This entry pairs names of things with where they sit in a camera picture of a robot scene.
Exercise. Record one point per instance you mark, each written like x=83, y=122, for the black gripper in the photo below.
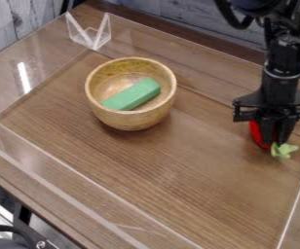
x=251, y=106

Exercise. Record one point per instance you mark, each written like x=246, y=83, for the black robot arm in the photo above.
x=278, y=17

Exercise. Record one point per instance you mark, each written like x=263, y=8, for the green rectangular block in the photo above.
x=134, y=96

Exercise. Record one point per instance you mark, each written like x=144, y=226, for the wooden bowl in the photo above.
x=115, y=76

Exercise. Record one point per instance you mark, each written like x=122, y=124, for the clear acrylic tray wall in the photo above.
x=183, y=185

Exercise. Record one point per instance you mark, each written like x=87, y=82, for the clear acrylic corner bracket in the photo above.
x=90, y=37

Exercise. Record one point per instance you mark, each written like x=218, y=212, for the black table leg bracket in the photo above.
x=42, y=235

